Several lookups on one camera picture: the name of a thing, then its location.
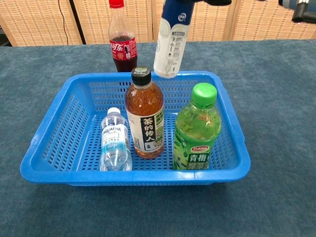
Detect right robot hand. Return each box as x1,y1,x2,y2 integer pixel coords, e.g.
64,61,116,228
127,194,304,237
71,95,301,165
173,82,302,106
197,0,316,24

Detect blue white milk bottle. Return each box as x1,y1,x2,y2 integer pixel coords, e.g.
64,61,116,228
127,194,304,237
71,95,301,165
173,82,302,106
153,0,196,79

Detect green tea bottle green cap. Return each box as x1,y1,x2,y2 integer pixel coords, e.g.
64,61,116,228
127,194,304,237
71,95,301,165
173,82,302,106
172,82,222,171

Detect brown tea bottle black cap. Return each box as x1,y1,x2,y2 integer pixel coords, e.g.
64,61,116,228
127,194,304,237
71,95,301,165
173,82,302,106
124,66,165,159

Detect clear Aquafina water bottle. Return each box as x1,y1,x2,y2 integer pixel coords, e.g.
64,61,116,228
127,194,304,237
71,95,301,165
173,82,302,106
99,107,133,171

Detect cola bottle red cap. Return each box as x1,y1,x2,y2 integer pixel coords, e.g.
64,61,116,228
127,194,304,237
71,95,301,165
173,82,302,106
108,0,138,73

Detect blue perforated plastic basket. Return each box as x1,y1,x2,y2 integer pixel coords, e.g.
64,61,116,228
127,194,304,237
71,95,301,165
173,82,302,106
19,71,251,186

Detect bamboo folding screen panel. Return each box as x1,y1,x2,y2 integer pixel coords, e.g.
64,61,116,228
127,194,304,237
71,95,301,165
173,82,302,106
231,0,316,41
151,0,238,42
73,0,154,44
0,0,83,47

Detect teal table cloth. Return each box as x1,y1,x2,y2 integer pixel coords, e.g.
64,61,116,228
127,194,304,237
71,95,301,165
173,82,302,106
0,39,316,237

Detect thin black cable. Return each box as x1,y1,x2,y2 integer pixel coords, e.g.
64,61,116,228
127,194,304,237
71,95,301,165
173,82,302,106
58,0,69,45

